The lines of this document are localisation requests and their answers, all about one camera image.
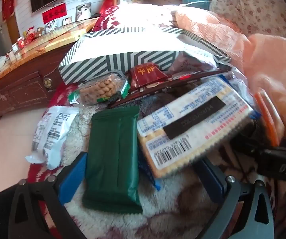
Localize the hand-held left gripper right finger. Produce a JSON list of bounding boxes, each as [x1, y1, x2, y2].
[[195, 158, 275, 239]]

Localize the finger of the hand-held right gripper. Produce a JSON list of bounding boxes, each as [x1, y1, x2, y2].
[[229, 121, 267, 160]]

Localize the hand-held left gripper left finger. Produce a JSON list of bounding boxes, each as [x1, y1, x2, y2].
[[8, 152, 88, 239]]

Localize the green snack packet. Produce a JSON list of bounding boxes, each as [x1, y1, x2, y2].
[[82, 105, 143, 215]]

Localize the cracker packet with blue ends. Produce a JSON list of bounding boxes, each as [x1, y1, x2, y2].
[[136, 76, 262, 192]]

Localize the clear green biscuit packet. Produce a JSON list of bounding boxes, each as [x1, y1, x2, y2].
[[67, 71, 130, 106]]

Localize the clear plastic bag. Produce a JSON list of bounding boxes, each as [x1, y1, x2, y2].
[[168, 51, 248, 95]]

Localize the dark brown chocolate bar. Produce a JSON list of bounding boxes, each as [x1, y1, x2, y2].
[[107, 71, 229, 109]]

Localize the black white striped box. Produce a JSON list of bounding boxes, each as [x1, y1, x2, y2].
[[58, 26, 233, 85]]

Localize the red snack packet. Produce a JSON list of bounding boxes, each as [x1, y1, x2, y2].
[[128, 63, 172, 89]]

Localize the orange white packet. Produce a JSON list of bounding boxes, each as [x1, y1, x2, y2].
[[254, 90, 284, 146]]

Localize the white snack packet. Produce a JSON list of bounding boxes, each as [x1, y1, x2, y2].
[[24, 106, 78, 171]]

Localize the pink blanket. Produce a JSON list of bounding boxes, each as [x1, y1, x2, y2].
[[174, 6, 286, 155]]

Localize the wooden cabinet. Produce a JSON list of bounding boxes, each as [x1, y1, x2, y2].
[[0, 17, 101, 121]]

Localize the floral pillow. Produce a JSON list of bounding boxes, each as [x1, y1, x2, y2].
[[209, 0, 286, 55]]

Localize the colourful figurines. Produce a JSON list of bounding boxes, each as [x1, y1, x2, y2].
[[22, 26, 45, 44]]

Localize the red cloth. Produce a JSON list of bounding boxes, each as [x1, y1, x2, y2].
[[100, 0, 113, 13]]

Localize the red hanging scroll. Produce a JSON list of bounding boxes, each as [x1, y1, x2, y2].
[[2, 0, 16, 22]]

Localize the wide photo frame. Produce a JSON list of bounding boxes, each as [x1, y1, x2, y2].
[[44, 20, 58, 34]]

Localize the red rectangular wall poster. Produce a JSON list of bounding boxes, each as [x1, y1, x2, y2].
[[42, 3, 67, 25]]

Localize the large photo frame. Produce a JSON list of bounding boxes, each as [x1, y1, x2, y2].
[[75, 2, 92, 22]]

